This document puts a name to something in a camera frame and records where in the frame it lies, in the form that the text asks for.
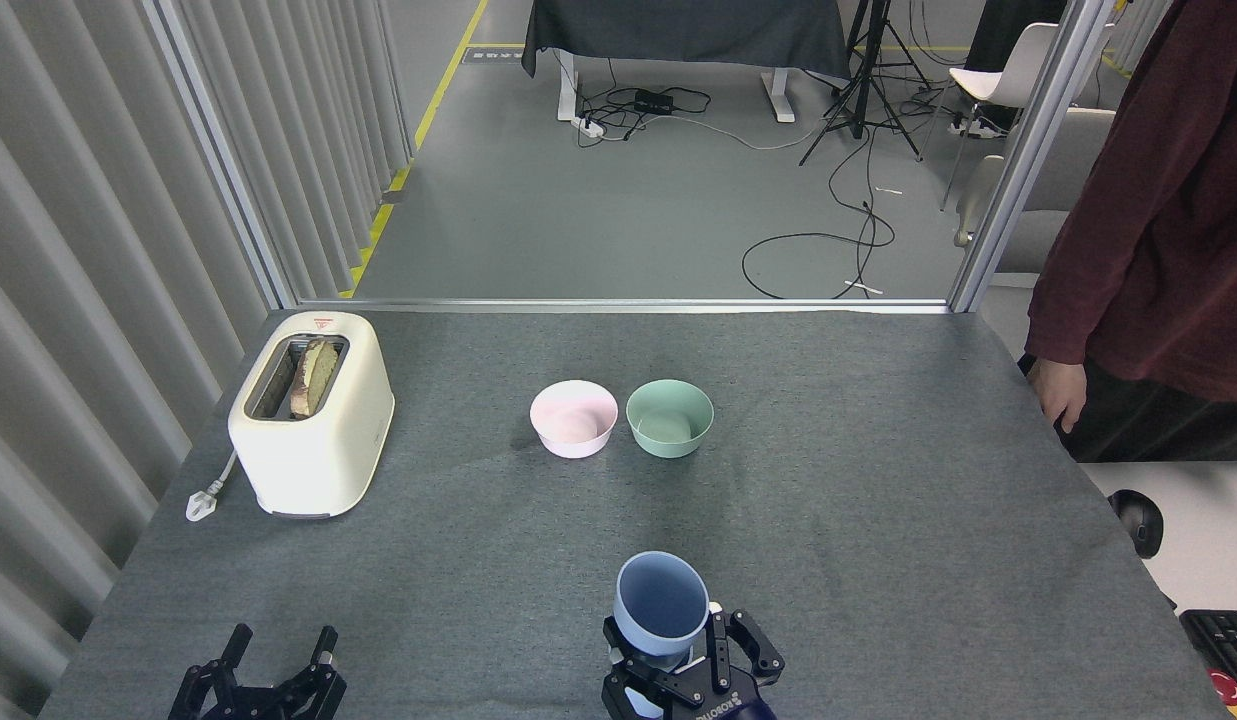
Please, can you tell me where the black keyboard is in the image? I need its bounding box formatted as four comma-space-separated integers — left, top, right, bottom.
1180, 609, 1237, 720

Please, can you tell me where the toasted bread slice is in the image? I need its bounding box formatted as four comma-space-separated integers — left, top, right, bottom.
289, 338, 339, 419

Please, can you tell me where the grey office chair white frame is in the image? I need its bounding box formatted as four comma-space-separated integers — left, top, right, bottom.
953, 108, 1119, 291

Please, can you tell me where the white power cord with plug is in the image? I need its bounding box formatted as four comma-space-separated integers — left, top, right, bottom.
185, 450, 239, 523

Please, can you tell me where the green bowl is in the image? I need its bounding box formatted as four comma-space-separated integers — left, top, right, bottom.
625, 379, 715, 460

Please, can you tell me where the grey felt table cover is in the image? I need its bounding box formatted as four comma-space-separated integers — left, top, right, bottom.
38, 308, 1231, 720

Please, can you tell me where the person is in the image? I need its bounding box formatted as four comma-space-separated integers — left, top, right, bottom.
1018, 0, 1237, 464

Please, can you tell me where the cream white toaster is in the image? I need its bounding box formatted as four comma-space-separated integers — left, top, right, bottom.
227, 311, 395, 520

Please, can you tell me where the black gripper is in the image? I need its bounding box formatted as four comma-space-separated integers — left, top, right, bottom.
601, 608, 786, 720
166, 623, 347, 720

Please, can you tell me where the white plastic chair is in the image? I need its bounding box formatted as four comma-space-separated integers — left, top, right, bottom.
941, 22, 1064, 211

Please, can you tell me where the black floor cable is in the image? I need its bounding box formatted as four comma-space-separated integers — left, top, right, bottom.
741, 130, 897, 301

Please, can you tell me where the black tripod stand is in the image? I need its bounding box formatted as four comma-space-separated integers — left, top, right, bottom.
798, 0, 939, 168

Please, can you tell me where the silver frame post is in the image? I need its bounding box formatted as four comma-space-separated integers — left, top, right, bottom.
946, 0, 1121, 314
141, 0, 299, 311

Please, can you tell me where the white desk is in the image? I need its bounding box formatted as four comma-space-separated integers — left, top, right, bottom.
1078, 460, 1237, 720

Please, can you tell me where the black computer mouse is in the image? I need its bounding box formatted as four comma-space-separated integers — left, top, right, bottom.
1111, 489, 1166, 560

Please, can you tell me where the silver frame rail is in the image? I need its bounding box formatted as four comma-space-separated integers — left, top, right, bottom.
294, 297, 952, 318

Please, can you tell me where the person's right hand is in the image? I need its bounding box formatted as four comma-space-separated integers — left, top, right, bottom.
1035, 357, 1088, 435

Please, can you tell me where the table with dark cloth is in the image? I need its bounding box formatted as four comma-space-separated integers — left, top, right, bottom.
521, 0, 852, 126

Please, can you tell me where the pink bowl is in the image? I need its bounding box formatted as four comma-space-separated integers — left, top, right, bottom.
529, 379, 619, 460

